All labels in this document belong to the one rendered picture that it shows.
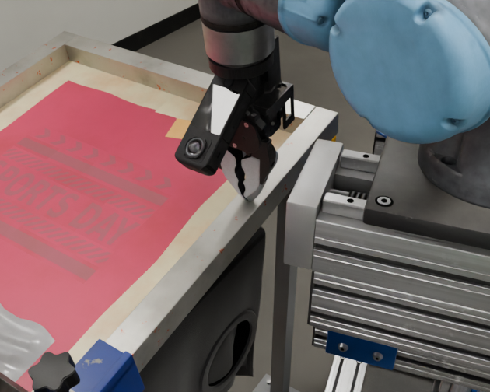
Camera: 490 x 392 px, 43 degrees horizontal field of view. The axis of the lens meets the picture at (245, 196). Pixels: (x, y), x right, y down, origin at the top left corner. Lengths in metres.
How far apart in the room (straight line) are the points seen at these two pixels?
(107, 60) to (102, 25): 2.69
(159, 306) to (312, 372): 1.35
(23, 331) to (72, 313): 0.06
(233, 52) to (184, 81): 0.41
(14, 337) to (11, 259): 0.13
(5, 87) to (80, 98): 0.13
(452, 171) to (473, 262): 0.10
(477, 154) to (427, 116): 0.17
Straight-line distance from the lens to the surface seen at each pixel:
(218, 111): 0.67
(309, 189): 0.67
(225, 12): 0.62
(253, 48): 0.64
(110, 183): 0.93
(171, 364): 0.93
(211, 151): 0.66
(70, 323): 0.77
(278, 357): 1.67
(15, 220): 0.92
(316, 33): 0.52
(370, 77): 0.44
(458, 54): 0.40
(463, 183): 0.60
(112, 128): 1.03
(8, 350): 0.77
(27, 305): 0.81
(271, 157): 0.72
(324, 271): 0.69
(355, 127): 3.22
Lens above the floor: 1.60
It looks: 37 degrees down
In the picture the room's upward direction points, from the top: straight up
